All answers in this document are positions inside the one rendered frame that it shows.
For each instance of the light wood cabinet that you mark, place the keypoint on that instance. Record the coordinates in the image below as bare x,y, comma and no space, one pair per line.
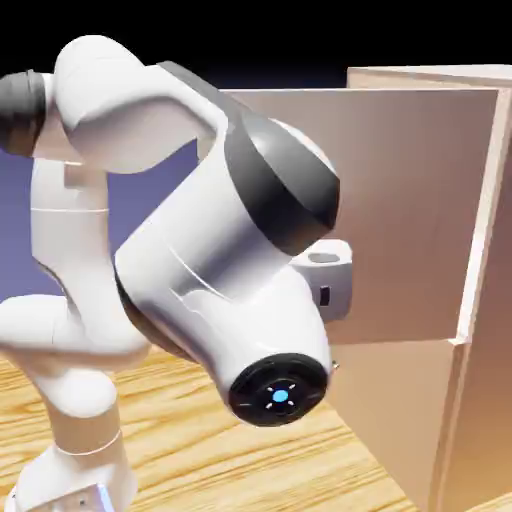
494,360

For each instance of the light wood cabinet door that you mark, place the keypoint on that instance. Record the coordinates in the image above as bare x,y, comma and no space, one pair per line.
400,416
404,192

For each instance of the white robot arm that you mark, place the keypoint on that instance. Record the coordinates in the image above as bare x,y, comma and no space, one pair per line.
208,256

